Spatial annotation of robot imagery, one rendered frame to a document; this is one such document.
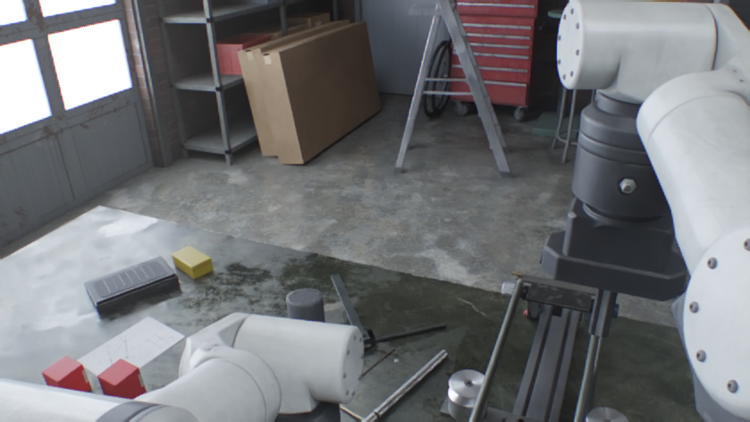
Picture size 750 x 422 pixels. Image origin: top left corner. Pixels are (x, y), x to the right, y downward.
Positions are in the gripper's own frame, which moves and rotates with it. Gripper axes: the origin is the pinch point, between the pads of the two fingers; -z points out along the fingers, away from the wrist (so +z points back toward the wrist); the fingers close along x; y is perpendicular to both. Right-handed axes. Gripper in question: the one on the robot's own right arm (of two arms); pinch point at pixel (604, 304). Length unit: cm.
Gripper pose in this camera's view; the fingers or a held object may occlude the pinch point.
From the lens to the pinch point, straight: 54.9
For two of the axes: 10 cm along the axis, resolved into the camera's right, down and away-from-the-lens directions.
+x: -9.1, -1.7, 3.9
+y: -4.2, 4.0, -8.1
